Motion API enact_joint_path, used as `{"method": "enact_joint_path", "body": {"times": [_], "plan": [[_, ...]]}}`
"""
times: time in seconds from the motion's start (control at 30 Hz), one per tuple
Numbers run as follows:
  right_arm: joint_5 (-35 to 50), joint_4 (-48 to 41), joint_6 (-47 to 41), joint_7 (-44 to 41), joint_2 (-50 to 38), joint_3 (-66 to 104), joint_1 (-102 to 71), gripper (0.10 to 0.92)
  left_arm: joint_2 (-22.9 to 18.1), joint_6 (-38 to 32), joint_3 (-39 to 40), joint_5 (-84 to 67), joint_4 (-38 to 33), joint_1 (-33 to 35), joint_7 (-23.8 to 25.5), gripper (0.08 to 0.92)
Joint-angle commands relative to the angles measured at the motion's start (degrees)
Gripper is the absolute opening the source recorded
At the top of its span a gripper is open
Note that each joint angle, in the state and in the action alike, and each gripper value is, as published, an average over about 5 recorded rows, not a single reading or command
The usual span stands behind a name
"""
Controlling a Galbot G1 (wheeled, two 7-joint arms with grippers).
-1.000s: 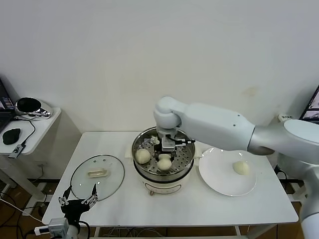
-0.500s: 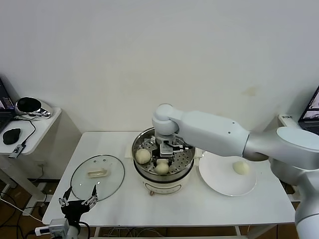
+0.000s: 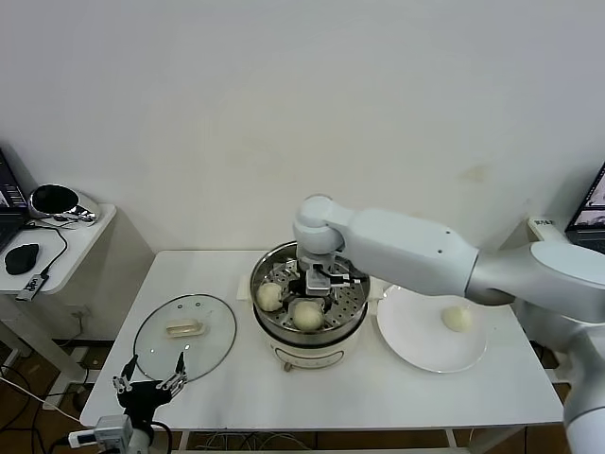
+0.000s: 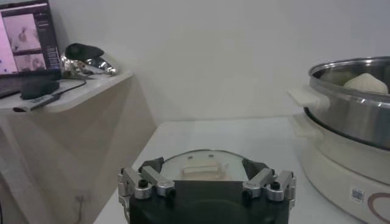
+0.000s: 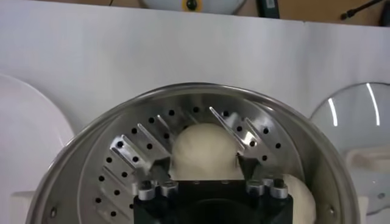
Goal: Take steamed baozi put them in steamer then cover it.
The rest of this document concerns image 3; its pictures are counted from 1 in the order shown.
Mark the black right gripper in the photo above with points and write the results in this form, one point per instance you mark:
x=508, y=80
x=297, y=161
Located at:
x=298, y=289

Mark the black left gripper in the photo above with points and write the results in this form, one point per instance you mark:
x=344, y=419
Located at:
x=139, y=395

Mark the white steamed baozi bun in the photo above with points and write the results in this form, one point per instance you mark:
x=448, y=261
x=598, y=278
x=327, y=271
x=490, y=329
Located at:
x=308, y=317
x=457, y=318
x=269, y=297

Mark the round glass pot lid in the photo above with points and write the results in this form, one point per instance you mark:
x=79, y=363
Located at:
x=208, y=340

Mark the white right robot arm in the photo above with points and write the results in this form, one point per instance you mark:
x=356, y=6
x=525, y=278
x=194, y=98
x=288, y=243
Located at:
x=402, y=246

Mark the steel perforated steamer basket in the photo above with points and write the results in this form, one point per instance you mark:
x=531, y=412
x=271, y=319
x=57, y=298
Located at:
x=261, y=269

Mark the cream electric cooker base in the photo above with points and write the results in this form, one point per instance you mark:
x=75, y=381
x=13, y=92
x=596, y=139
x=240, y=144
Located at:
x=307, y=354

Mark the white rectangular work table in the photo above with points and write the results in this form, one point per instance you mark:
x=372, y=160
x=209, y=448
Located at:
x=236, y=402

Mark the large white round plate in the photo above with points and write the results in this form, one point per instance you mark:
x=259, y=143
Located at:
x=425, y=340

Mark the grey usb hub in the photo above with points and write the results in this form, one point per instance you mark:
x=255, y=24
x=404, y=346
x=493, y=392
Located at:
x=32, y=286

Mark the black computer mouse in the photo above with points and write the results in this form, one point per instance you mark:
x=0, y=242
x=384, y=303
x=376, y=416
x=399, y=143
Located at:
x=21, y=259

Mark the black silver headset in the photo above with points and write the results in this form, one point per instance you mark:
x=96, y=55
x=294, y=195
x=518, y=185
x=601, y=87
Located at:
x=49, y=198

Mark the black open laptop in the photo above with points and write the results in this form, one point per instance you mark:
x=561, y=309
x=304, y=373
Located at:
x=9, y=227
x=591, y=208

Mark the white printed label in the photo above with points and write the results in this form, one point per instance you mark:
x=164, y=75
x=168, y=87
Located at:
x=545, y=223

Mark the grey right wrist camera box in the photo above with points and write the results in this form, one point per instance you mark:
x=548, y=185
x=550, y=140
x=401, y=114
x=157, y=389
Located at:
x=317, y=283

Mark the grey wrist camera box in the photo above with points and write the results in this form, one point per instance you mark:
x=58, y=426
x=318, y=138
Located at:
x=317, y=283
x=113, y=428

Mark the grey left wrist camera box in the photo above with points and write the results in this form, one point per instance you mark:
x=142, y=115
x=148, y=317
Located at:
x=113, y=428

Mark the white wall socket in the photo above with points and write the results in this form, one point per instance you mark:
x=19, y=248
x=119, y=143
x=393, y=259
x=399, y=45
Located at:
x=80, y=312

